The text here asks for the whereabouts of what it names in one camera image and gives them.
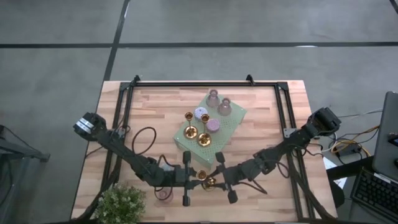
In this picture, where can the green potted plant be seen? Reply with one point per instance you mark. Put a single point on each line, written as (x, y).
(119, 203)

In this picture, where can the black aluminium station frame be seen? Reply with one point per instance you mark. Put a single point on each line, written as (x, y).
(202, 84)

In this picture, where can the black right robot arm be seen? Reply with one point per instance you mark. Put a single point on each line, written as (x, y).
(280, 149)

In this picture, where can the green perforated metal shelf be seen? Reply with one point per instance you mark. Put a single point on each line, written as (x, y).
(230, 124)

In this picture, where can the pink ribbed glass candle holder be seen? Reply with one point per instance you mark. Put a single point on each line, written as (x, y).
(163, 195)
(213, 99)
(224, 107)

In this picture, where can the black power adapter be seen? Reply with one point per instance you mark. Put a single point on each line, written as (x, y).
(345, 151)

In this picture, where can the white purple-pattern candle tin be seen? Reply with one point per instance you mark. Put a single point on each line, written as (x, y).
(200, 112)

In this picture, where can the black desk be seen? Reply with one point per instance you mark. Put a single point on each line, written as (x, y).
(348, 169)

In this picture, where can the black keyboard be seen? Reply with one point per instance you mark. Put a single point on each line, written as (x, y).
(376, 193)

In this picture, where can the grey laptop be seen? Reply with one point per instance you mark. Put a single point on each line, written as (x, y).
(385, 130)

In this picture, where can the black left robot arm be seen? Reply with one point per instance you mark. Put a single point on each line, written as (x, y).
(124, 149)

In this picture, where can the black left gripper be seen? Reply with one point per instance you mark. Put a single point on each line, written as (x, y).
(178, 177)

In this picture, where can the tall brass candlestick holder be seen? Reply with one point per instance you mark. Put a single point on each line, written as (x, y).
(201, 175)
(190, 132)
(204, 139)

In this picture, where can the white paper sheet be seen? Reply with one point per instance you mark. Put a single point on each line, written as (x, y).
(331, 163)

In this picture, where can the mauve floral candle tin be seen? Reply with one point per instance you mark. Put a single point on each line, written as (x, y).
(213, 125)

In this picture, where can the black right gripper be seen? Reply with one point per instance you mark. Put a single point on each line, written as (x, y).
(233, 175)

